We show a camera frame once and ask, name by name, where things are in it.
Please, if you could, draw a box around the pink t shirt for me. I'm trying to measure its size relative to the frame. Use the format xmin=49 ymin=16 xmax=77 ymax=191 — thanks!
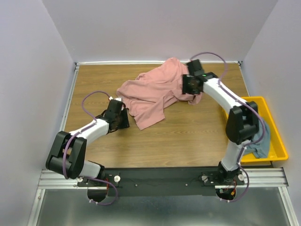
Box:
xmin=116 ymin=57 xmax=202 ymax=130

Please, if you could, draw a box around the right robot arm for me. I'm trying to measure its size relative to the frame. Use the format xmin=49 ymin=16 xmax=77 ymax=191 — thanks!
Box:
xmin=182 ymin=60 xmax=260 ymax=186

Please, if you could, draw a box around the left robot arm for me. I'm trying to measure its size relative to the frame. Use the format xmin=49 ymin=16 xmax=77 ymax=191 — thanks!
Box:
xmin=46 ymin=98 xmax=129 ymax=186

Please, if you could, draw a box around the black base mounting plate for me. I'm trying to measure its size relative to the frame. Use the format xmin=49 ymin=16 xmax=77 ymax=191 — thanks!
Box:
xmin=77 ymin=167 xmax=245 ymax=200

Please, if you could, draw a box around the blue t shirt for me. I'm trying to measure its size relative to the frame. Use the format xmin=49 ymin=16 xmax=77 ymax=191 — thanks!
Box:
xmin=244 ymin=121 xmax=271 ymax=158

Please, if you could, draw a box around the yellow plastic bin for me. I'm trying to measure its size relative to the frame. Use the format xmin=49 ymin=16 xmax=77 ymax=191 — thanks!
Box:
xmin=222 ymin=97 xmax=288 ymax=168

